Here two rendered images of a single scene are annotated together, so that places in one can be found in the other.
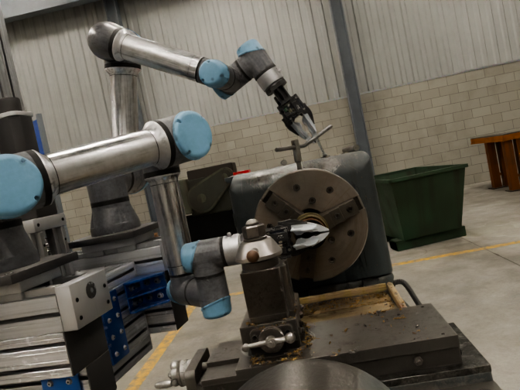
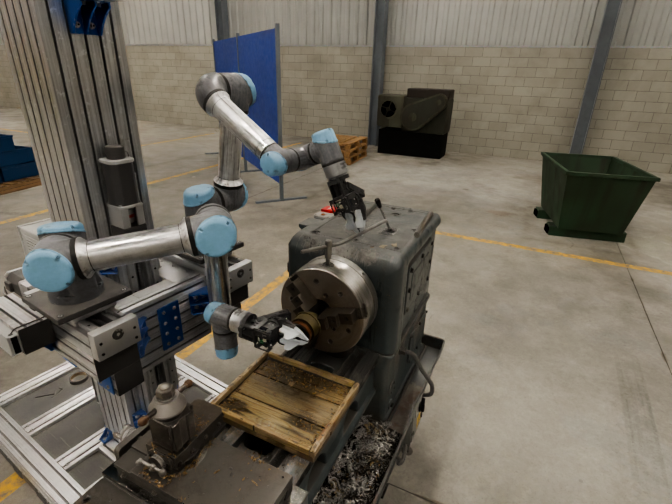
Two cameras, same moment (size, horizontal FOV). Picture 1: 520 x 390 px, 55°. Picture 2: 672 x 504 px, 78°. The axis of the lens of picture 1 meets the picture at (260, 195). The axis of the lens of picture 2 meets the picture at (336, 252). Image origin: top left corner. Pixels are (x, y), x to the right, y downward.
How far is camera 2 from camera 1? 83 cm
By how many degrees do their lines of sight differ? 28
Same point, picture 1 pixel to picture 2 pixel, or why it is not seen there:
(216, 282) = (223, 339)
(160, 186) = not seen: hidden behind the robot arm
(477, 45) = not seen: outside the picture
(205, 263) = (217, 325)
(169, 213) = (210, 271)
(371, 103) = (619, 60)
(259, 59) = (325, 152)
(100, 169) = (128, 260)
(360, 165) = (390, 269)
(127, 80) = not seen: hidden behind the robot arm
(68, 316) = (94, 352)
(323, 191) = (335, 293)
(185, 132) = (205, 239)
